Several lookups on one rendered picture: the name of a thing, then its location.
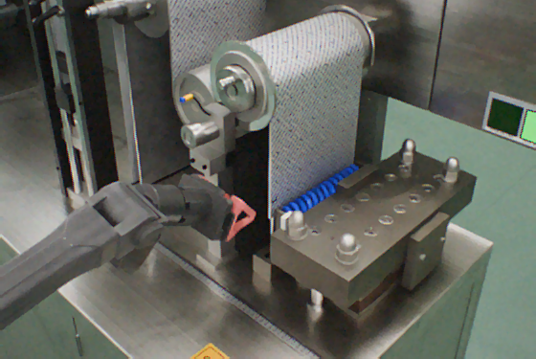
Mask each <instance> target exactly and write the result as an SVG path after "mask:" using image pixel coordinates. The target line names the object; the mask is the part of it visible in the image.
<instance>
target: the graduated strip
mask: <svg viewBox="0 0 536 359"><path fill-rule="evenodd" d="M154 248H155V249H157V250H158V251H159V252H161V253H162V254H163V255H164V256H165V257H167V258H168V259H170V260H171V261H172V262H174V263H175V264H177V265H178V266H179V267H181V268H182V269H183V270H185V271H186V272H188V273H189V274H190V275H192V276H193V277H194V278H196V279H199V281H201V282H202V283H203V284H205V285H206V286H208V287H209V288H210V289H211V290H212V291H213V292H215V293H216V294H218V295H219V296H220V297H222V298H223V299H224V300H226V301H227V302H228V303H230V304H232V305H233V306H234V307H236V309H237V310H239V311H240V312H242V313H243V314H246V315H247V316H248V317H250V318H251V319H253V320H254V321H255V322H257V323H258V324H259V325H261V326H263V327H264V328H265V329H267V330H268V331H269V332H271V333H272V334H273V335H274V336H275V337H277V338H278V339H279V340H281V341H282V342H284V343H285V344H286V345H287V346H289V347H291V348H292V349H294V350H295V351H297V352H298V353H299V354H301V355H302V356H303V357H305V358H306V359H326V358H325V357H324V356H322V355H321V354H320V353H319V352H317V351H316V350H315V349H313V348H311V347H310V346H308V345H307V344H305V343H304V342H303V341H301V340H300V339H298V338H297V337H296V336H294V335H293V334H291V333H290V332H289V331H287V330H286V329H284V328H283V327H281V326H280V325H278V324H277V323H275V322H274V321H273V320H272V319H271V318H269V317H268V316H267V315H264V314H262V313H261V312H260V311H258V310H257V309H255V308H254V307H253V306H251V305H250V304H248V303H246V302H245V301H244V300H242V299H241V298H239V297H238V296H237V295H236V294H235V293H234V292H233V291H232V290H230V289H229V288H227V287H226V286H225V285H223V284H222V283H220V282H219V281H217V280H214V279H213V278H211V277H210V276H209V275H207V274H206V273H204V272H203V271H202V270H200V269H199V268H198V267H197V266H196V265H194V264H193V263H191V262H190V261H189V260H187V259H186V258H184V257H182V256H181V255H180V254H178V253H177V252H175V251H174V250H173V249H171V248H170V247H168V246H167V245H166V244H165V243H164V242H162V241H161V240H159V241H158V242H157V243H156V245H155V246H154Z"/></svg>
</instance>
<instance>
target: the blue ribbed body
mask: <svg viewBox="0 0 536 359"><path fill-rule="evenodd" d="M357 169H360V167H356V166H355V165H349V167H348V168H345V169H344V170H340V171H339V172H338V173H336V174H334V175H333V177H329V178H328V179H327V180H324V181H323V182H322V183H321V184H319V185H317V187H316V188H312V189H311V191H308V192H307V193H306V194H303V195H301V197H300V198H297V199H295V200H294V202H290V203H289V204H288V205H287V206H284V207H282V208H281V210H282V211H284V212H286V213H287V212H289V211H291V212H293V211H295V210H299V211H302V212H303V213H304V212H306V211H308V210H310V209H311V208H313V207H314V206H316V205H317V204H319V203H320V202H322V201H323V200H325V199H326V198H327V197H329V196H330V195H332V194H333V193H335V192H336V191H337V183H339V182H340V181H342V180H343V179H345V178H346V177H348V176H349V175H350V174H351V173H352V172H354V171H355V170H357Z"/></svg>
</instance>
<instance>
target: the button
mask: <svg viewBox="0 0 536 359"><path fill-rule="evenodd" d="M190 359H231V358H230V357H228V356H227V355H226V354H225V353H223V352H222V351H221V350H220V349H218V348H217V347H216V346H214V345H213V344H212V343H208V344H207V345H206V346H205V347H204V348H202V349H201V350H200V351H198V352H197V353H196V354H194V355H193V356H192V357H191V358H190Z"/></svg>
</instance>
